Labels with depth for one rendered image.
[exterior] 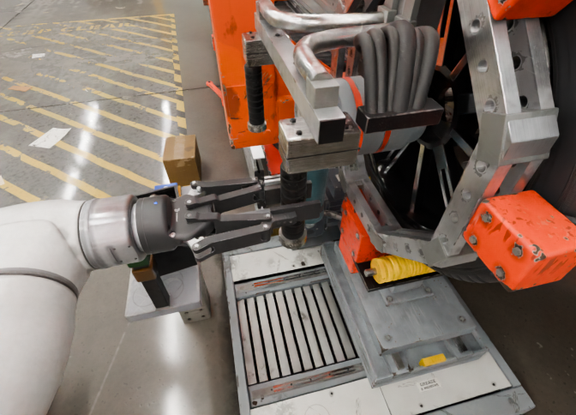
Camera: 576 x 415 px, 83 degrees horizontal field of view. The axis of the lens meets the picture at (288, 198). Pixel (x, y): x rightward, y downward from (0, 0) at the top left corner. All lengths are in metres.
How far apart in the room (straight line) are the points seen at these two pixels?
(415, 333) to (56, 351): 0.89
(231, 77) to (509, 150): 0.76
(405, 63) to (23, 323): 0.44
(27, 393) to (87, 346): 1.04
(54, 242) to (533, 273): 0.52
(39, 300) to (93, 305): 1.10
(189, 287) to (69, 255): 0.45
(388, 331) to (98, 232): 0.83
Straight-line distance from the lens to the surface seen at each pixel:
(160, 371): 1.28
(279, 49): 0.53
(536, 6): 0.44
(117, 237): 0.43
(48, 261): 0.43
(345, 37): 0.50
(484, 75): 0.43
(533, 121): 0.43
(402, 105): 0.37
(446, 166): 0.67
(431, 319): 1.11
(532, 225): 0.44
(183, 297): 0.84
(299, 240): 0.50
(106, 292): 1.51
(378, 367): 1.09
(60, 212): 0.46
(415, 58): 0.40
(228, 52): 0.97
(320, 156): 0.39
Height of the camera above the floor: 1.15
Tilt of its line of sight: 44 degrees down
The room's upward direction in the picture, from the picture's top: straight up
